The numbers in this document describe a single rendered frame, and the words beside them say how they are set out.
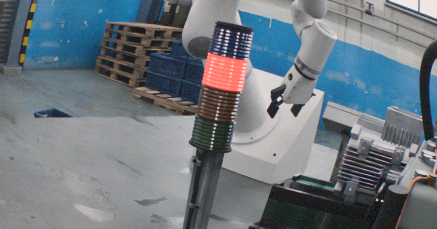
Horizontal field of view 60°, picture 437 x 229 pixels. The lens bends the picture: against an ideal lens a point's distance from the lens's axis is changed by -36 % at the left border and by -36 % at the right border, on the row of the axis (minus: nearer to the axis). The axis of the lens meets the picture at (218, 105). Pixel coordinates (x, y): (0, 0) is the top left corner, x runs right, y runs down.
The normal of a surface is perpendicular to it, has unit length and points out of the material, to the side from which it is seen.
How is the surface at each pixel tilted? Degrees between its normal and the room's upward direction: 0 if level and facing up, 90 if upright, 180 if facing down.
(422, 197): 75
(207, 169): 90
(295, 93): 118
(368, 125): 88
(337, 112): 58
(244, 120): 123
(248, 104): 108
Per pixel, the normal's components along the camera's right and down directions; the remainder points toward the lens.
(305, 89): 0.43, 0.69
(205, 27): -0.09, 0.29
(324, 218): -0.53, 0.04
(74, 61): 0.76, 0.26
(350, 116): -0.34, -0.48
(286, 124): -0.30, -0.68
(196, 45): -0.25, 0.59
